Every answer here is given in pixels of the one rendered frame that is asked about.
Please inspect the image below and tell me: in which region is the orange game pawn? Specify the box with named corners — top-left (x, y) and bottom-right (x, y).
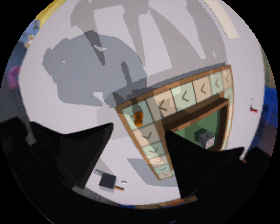
top-left (134, 112), bottom-right (144, 126)

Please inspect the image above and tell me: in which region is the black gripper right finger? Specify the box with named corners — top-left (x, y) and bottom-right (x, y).
top-left (165, 129), bottom-right (246, 199)

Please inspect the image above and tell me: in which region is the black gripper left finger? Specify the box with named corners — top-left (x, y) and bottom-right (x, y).
top-left (30, 122), bottom-right (114, 189)

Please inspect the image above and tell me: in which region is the ring of pale squares with arrows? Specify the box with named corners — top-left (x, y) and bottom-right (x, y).
top-left (121, 68), bottom-right (234, 179)

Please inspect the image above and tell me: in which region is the beige board track with arrow squares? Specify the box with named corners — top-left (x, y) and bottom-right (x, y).
top-left (114, 64), bottom-right (232, 181)

